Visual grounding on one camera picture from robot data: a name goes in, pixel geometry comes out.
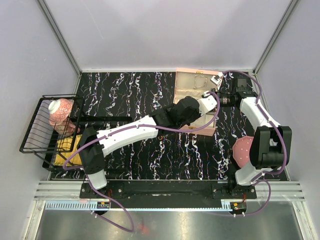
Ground crystal rhinestone necklace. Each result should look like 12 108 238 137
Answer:
193 73 208 90

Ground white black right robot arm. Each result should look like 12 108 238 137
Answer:
211 77 292 199

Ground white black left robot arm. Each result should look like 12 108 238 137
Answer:
77 96 201 198

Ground pink jewelry box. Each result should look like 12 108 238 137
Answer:
173 68 224 137

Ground pink polka dot plate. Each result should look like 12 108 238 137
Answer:
232 136 254 168

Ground yellow woven mat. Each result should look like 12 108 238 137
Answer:
54 134 82 166

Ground pink patterned ceramic bowl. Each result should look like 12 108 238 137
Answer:
48 98 73 124

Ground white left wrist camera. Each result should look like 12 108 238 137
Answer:
197 91 217 116

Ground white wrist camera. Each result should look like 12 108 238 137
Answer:
210 72 224 90
197 91 217 116

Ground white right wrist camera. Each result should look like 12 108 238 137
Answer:
210 72 224 90

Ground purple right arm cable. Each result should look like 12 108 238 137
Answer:
207 69 288 217

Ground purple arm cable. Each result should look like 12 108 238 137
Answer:
62 91 221 233
207 69 288 217

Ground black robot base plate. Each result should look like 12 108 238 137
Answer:
79 178 258 209

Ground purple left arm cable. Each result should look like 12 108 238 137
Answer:
62 91 221 233

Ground black wire dish rack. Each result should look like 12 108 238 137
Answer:
19 94 85 172

